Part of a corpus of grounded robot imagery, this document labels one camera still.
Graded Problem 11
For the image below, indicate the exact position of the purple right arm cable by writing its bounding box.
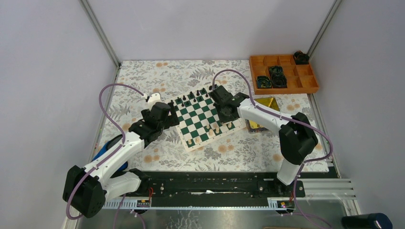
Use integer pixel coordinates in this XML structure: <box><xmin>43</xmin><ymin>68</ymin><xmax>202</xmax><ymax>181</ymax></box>
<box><xmin>212</xmin><ymin>69</ymin><xmax>334</xmax><ymax>229</ymax></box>

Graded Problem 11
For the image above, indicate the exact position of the black coil tray upper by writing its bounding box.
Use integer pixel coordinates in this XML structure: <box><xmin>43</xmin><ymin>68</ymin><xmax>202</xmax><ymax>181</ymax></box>
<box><xmin>268</xmin><ymin>65</ymin><xmax>284</xmax><ymax>76</ymax></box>

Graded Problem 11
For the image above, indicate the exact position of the black coil tray lower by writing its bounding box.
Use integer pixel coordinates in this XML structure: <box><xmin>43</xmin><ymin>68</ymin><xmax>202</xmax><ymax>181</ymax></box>
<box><xmin>271</xmin><ymin>74</ymin><xmax>287</xmax><ymax>88</ymax></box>

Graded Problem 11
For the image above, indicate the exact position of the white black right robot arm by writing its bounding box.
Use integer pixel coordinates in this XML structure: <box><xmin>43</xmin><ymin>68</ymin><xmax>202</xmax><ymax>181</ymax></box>
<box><xmin>209</xmin><ymin>85</ymin><xmax>319</xmax><ymax>197</ymax></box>

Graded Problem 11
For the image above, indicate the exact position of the green white chess board mat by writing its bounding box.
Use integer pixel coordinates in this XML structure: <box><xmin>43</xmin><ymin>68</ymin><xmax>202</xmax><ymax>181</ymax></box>
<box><xmin>169</xmin><ymin>85</ymin><xmax>246</xmax><ymax>152</ymax></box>

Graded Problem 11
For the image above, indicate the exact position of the black mounting base rail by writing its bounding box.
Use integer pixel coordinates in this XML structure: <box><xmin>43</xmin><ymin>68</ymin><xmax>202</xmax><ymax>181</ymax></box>
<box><xmin>127</xmin><ymin>171</ymin><xmax>306</xmax><ymax>208</ymax></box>

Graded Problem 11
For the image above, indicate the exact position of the wooden compartment tray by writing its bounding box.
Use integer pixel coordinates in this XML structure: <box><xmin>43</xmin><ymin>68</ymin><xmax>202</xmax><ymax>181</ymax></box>
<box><xmin>249</xmin><ymin>51</ymin><xmax>320</xmax><ymax>95</ymax></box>

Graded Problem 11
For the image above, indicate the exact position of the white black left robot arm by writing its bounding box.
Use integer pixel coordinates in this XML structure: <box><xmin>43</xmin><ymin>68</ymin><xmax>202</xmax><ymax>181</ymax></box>
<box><xmin>63</xmin><ymin>101</ymin><xmax>179</xmax><ymax>218</ymax></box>

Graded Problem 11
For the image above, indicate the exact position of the blue object under arm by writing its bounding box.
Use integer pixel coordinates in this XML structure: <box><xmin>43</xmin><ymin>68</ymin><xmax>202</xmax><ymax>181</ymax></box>
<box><xmin>92</xmin><ymin>134</ymin><xmax>128</xmax><ymax>172</ymax></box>

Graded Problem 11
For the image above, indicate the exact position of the gold chess piece tin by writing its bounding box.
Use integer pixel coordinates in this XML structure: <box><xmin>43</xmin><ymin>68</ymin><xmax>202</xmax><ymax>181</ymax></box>
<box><xmin>246</xmin><ymin>97</ymin><xmax>281</xmax><ymax>135</ymax></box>

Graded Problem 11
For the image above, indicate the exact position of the dark cylinder bottom right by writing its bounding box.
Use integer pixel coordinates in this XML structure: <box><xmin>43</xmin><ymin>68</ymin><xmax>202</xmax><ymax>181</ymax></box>
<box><xmin>341</xmin><ymin>213</ymin><xmax>393</xmax><ymax>229</ymax></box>

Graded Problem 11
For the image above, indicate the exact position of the black coil outside tray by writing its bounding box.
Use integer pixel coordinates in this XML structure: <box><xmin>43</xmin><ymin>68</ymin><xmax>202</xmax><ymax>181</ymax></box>
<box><xmin>293</xmin><ymin>51</ymin><xmax>309</xmax><ymax>65</ymax></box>

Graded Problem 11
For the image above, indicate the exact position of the floral table mat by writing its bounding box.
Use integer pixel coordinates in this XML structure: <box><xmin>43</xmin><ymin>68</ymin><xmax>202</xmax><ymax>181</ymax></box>
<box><xmin>98</xmin><ymin>60</ymin><xmax>330</xmax><ymax>173</ymax></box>

